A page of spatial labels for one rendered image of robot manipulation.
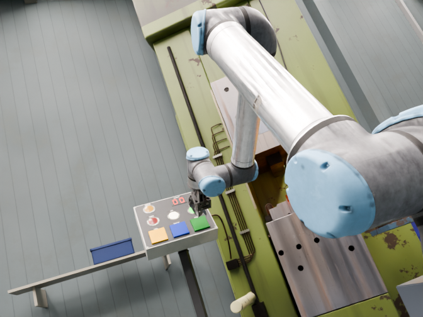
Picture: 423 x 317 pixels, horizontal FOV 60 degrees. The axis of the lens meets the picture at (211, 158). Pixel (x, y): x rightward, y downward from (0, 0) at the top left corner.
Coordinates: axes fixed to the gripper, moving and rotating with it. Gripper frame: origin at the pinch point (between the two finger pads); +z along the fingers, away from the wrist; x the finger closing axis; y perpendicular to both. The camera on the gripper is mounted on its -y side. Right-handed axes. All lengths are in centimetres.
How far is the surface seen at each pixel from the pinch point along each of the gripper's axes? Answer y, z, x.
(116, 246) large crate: -208, 246, -45
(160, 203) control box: -19.1, 6.5, -13.8
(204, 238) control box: 6.3, 11.1, 0.1
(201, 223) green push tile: 1.5, 5.9, 0.4
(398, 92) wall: -380, 234, 554
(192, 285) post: 16.7, 28.5, -10.1
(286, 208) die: 6.7, 6.9, 43.0
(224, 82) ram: -62, -30, 38
